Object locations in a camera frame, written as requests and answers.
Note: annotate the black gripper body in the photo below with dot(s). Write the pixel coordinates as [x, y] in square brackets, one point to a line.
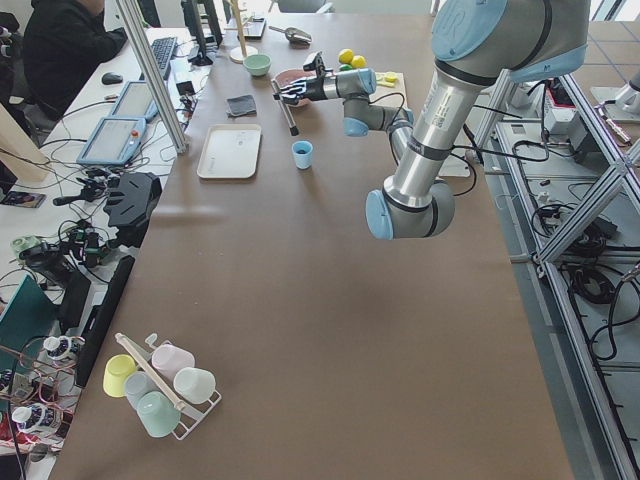
[313, 88]

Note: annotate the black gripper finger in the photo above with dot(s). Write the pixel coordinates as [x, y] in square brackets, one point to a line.
[294, 100]
[296, 87]

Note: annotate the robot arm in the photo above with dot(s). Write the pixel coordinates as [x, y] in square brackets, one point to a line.
[472, 42]

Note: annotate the steel ice scoop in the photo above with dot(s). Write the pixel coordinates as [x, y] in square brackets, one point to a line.
[293, 35]

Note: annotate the light blue plastic cup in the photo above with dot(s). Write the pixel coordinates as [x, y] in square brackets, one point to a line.
[303, 161]

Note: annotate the pink cup on rack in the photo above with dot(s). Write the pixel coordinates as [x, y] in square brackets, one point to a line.
[169, 359]

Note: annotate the white cup on rack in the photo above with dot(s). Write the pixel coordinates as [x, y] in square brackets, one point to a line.
[194, 384]

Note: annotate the yellow cup on rack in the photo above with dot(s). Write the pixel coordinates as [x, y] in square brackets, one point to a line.
[117, 369]

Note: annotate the grey-blue cup on rack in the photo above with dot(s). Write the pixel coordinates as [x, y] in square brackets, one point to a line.
[136, 386]

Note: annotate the green cup on rack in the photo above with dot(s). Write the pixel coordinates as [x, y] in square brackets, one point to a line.
[157, 414]

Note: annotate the pink bowl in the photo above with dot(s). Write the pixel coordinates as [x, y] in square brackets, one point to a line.
[289, 75]

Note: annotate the green bowl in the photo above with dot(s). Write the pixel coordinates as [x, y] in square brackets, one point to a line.
[257, 65]

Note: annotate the yellow lemon upper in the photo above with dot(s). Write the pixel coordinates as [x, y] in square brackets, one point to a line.
[345, 56]

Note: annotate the yellow lemon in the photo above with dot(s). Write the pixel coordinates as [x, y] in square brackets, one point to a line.
[345, 56]
[358, 62]

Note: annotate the grey folded cloth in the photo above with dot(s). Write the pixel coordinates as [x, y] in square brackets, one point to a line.
[241, 106]

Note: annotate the yellow lemon lower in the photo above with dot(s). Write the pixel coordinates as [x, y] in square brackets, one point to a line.
[358, 62]

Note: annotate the wooden cutting board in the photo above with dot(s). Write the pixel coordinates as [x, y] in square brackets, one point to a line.
[389, 94]

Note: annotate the wooden stand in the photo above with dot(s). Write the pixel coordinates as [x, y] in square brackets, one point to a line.
[243, 50]

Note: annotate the lemon half lower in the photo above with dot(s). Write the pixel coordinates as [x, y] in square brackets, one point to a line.
[390, 77]

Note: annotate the cream rabbit tray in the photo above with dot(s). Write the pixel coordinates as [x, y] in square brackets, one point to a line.
[230, 152]

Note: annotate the black keyboard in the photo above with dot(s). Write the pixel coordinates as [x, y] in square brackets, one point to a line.
[163, 50]

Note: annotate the teach pendant far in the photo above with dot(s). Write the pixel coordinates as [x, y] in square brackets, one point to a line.
[135, 100]

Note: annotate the teach pendant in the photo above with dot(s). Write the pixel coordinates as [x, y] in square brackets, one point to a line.
[135, 100]
[113, 142]

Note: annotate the teach pendant near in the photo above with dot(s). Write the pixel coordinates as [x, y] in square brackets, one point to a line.
[113, 142]

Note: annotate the black computer mouse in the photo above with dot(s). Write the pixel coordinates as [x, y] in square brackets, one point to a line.
[111, 78]

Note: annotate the seated person in black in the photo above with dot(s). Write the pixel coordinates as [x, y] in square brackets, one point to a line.
[63, 44]

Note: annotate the tea bottle white label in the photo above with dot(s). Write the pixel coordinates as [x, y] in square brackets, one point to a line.
[62, 349]

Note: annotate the aluminium frame post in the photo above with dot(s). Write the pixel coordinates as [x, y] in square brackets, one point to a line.
[144, 55]

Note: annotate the white wire cup rack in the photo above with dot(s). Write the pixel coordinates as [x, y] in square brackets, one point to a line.
[170, 395]

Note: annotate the copper wire rack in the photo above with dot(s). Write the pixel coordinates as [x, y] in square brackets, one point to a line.
[38, 397]

